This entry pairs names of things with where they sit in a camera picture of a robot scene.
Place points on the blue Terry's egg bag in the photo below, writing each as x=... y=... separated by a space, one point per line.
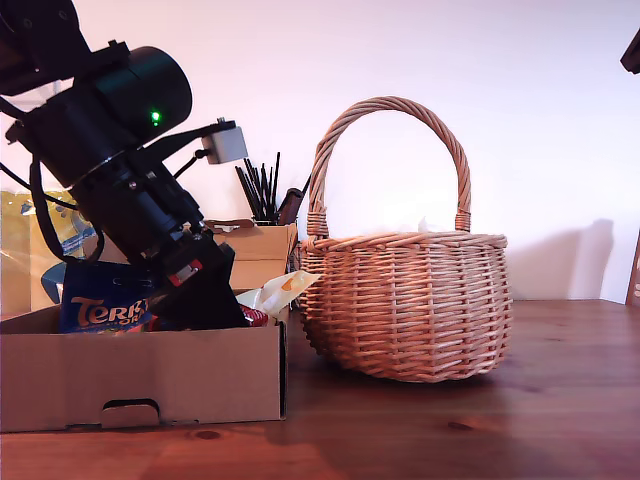
x=100 y=310

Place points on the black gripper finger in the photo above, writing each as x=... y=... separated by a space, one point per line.
x=632 y=55

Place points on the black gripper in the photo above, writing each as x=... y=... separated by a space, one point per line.
x=145 y=210

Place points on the brown cardboard box with lid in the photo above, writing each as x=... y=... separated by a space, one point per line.
x=150 y=375

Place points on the thin black stick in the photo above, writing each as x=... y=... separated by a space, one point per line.
x=246 y=192
x=276 y=185
x=255 y=190

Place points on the red and cream egg bag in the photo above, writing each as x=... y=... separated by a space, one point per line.
x=280 y=290

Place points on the yellow kitchen towel pack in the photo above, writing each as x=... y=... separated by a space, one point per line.
x=15 y=240

